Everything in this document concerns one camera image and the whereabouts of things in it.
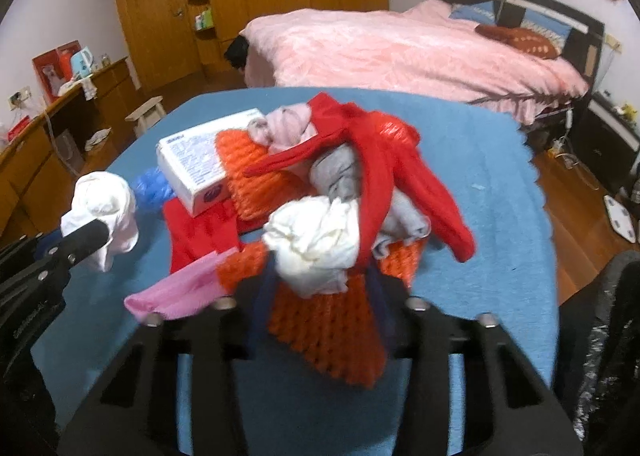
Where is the white cloth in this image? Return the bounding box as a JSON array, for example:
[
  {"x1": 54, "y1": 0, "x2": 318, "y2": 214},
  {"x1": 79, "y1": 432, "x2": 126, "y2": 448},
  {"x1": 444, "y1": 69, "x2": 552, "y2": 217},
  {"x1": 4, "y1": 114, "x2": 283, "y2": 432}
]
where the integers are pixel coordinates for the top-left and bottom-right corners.
[{"x1": 60, "y1": 171, "x2": 139, "y2": 273}]

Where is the white bathroom scale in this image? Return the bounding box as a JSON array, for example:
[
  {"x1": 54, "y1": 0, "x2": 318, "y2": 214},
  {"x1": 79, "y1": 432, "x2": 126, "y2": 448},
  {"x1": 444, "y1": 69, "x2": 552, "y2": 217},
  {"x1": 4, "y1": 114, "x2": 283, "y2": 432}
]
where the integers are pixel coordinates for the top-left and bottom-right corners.
[{"x1": 603, "y1": 195, "x2": 637, "y2": 243}]

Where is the cream paper ball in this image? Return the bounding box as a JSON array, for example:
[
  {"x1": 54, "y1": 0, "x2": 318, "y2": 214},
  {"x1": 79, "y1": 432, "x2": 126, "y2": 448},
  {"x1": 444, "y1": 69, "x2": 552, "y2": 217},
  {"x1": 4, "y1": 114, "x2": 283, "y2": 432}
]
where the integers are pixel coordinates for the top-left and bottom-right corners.
[{"x1": 262, "y1": 196, "x2": 360, "y2": 299}]

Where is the black nightstand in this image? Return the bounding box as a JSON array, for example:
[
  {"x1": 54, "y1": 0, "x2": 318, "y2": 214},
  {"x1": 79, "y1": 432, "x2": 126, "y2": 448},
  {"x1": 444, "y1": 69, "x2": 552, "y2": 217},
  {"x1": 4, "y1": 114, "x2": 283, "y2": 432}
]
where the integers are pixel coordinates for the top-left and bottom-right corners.
[{"x1": 570, "y1": 93, "x2": 639, "y2": 197}]

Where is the red fleece garment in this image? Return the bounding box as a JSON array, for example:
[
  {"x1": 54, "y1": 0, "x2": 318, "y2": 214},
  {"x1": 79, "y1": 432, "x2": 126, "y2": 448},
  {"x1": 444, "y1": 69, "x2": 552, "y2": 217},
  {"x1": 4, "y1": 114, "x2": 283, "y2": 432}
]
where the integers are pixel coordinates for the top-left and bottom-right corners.
[{"x1": 163, "y1": 93, "x2": 475, "y2": 272}]

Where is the brown patterned pillow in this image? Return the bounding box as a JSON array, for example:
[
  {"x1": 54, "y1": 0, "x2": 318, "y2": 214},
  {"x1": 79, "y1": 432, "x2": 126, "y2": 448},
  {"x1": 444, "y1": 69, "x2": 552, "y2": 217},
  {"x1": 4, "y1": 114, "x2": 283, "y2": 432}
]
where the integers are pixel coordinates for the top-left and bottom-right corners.
[{"x1": 474, "y1": 24, "x2": 560, "y2": 59}]

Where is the blue pillow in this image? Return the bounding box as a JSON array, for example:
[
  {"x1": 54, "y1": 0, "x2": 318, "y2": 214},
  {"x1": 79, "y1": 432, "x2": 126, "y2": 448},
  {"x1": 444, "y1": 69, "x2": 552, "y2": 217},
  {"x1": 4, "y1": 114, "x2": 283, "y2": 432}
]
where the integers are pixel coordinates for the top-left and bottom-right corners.
[{"x1": 449, "y1": 0, "x2": 572, "y2": 47}]

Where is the black trash bag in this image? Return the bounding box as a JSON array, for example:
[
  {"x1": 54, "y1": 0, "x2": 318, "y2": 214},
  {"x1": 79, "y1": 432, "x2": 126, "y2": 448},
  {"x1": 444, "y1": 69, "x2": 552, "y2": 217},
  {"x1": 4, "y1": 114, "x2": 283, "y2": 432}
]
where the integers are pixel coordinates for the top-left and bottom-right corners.
[{"x1": 552, "y1": 250, "x2": 639, "y2": 455}]

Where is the grey sock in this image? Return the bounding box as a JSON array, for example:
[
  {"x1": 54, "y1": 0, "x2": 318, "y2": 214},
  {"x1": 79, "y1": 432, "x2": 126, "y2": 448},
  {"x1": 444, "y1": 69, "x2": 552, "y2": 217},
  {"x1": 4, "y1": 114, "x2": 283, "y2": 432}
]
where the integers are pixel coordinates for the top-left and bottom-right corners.
[{"x1": 309, "y1": 144, "x2": 432, "y2": 260}]

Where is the small white stool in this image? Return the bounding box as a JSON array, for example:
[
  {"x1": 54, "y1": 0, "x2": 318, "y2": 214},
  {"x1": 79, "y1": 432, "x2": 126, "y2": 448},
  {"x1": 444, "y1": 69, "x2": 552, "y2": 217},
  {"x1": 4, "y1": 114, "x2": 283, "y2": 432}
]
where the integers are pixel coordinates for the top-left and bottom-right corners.
[{"x1": 126, "y1": 96, "x2": 166, "y2": 138}]

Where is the blue electric kettle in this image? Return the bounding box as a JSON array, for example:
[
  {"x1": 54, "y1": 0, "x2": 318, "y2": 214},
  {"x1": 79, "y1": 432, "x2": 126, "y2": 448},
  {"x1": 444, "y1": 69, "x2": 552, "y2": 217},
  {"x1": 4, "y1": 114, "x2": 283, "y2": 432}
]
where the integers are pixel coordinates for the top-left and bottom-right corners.
[{"x1": 70, "y1": 46, "x2": 94, "y2": 78}]

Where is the light pink rolled sock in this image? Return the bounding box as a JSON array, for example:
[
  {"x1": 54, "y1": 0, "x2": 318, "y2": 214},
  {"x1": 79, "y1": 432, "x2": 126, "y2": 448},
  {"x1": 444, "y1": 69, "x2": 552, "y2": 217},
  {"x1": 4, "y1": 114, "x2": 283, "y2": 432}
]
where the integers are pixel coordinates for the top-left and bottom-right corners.
[{"x1": 247, "y1": 104, "x2": 317, "y2": 155}]

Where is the red picture box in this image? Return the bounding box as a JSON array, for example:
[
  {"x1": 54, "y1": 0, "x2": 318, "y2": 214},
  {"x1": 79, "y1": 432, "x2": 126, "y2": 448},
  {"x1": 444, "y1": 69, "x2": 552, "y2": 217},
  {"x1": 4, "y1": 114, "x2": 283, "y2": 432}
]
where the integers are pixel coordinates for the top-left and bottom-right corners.
[{"x1": 32, "y1": 41, "x2": 80, "y2": 104}]

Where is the black headboard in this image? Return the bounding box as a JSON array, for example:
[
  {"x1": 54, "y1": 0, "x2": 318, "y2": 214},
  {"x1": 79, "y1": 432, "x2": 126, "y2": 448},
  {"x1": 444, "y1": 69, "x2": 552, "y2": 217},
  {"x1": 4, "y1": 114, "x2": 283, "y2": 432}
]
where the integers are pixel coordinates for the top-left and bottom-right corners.
[{"x1": 444, "y1": 0, "x2": 604, "y2": 90}]

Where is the white charging cable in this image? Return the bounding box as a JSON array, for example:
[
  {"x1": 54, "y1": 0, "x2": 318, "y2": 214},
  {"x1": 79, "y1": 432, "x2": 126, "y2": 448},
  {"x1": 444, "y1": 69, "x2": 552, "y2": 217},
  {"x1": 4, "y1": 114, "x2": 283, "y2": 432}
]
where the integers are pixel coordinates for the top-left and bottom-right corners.
[{"x1": 546, "y1": 106, "x2": 601, "y2": 193}]

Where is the wooden desk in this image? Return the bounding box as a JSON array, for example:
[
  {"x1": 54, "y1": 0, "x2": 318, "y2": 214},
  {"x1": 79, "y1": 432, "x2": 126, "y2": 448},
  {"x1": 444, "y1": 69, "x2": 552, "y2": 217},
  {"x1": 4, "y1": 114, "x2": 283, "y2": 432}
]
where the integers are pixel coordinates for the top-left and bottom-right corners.
[{"x1": 1, "y1": 59, "x2": 142, "y2": 246}]

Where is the bed with pink cover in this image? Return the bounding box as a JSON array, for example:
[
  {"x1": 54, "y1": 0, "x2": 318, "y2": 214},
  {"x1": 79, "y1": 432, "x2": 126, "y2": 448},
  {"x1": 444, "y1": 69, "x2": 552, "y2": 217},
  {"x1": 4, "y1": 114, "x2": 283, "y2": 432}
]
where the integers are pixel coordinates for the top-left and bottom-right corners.
[{"x1": 240, "y1": 0, "x2": 588, "y2": 125}]

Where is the black cloth on bed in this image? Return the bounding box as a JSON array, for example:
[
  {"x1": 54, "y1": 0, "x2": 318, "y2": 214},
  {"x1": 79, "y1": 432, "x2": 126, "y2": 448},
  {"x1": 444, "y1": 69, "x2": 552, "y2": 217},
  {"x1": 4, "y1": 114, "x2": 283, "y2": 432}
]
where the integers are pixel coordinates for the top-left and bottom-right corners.
[{"x1": 224, "y1": 35, "x2": 250, "y2": 71}]

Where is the blue plastic bag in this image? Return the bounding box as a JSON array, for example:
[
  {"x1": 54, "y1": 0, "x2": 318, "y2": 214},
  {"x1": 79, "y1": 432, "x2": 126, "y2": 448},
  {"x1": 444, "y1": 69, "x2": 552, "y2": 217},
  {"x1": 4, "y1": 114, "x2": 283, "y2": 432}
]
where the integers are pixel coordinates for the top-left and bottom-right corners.
[{"x1": 132, "y1": 168, "x2": 176, "y2": 212}]

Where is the white cardboard box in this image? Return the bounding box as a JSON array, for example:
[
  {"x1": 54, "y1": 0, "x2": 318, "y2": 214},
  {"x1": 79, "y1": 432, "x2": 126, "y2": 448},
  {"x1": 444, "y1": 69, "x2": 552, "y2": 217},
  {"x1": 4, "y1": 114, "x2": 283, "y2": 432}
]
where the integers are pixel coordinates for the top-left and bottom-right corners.
[{"x1": 156, "y1": 108, "x2": 264, "y2": 217}]

